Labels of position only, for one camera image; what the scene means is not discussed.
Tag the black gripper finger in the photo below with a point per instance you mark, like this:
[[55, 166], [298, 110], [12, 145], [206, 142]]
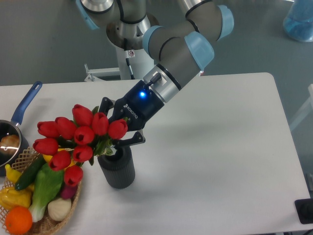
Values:
[[138, 138], [107, 106]]

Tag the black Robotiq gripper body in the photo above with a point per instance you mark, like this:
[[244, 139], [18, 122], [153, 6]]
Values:
[[138, 104]]

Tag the red tulip bouquet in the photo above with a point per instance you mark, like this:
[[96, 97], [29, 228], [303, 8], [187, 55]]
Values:
[[70, 143]]

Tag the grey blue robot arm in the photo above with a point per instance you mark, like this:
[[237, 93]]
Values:
[[181, 52]]

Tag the dark grey ribbed vase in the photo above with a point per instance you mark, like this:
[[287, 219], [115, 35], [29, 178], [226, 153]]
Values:
[[119, 168]]

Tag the yellow squash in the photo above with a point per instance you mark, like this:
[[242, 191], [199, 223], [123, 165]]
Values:
[[47, 157]]

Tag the green cucumber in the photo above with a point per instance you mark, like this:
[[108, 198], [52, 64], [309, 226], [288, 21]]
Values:
[[29, 174]]

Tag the purple red onion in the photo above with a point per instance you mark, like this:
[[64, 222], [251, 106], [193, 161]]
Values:
[[68, 192]]

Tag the woven wicker basket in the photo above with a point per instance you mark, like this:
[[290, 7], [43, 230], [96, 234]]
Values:
[[46, 226]]

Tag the green bok choy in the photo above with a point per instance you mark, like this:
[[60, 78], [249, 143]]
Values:
[[47, 185]]

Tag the brown bread roll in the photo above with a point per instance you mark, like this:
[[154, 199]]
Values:
[[9, 145]]

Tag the white garlic bulb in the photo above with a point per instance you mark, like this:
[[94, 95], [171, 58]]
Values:
[[59, 208]]

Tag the yellow banana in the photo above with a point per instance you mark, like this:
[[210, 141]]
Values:
[[12, 174]]

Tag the yellow gourd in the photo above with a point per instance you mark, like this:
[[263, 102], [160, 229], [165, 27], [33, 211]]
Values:
[[10, 198]]

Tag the orange fruit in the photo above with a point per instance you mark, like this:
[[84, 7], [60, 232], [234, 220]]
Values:
[[18, 221]]

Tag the black device at edge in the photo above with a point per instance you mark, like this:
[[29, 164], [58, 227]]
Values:
[[304, 208]]

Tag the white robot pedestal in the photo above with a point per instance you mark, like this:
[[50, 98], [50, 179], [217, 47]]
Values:
[[133, 61]]

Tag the blue handled saucepan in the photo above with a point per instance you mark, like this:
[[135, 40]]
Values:
[[12, 127]]

